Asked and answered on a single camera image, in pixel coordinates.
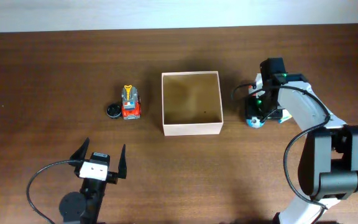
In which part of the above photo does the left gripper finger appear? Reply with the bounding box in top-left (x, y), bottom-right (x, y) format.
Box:
top-left (117, 144), bottom-right (127, 179)
top-left (69, 138), bottom-right (90, 166)

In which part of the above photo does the blue eye ball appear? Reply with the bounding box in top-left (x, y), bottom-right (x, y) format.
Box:
top-left (246, 116), bottom-right (265, 128)

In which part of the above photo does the colourful puzzle cube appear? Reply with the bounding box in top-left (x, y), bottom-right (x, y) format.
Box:
top-left (278, 110), bottom-right (292, 123)

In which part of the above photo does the black toy wheel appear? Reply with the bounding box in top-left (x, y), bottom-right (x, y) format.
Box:
top-left (106, 103), bottom-right (122, 119)

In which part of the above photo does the orange grey toy truck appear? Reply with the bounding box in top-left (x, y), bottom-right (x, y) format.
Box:
top-left (121, 85), bottom-right (141, 120)

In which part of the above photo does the red eye ball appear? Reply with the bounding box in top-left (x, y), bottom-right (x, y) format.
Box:
top-left (249, 83), bottom-right (258, 98)

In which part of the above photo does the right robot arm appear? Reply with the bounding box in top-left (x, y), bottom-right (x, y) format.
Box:
top-left (244, 58), bottom-right (358, 224)

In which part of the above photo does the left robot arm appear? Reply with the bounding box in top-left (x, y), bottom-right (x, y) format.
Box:
top-left (59, 138), bottom-right (127, 224)

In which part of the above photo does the white cardboard box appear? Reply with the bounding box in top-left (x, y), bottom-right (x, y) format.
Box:
top-left (161, 71), bottom-right (224, 136)

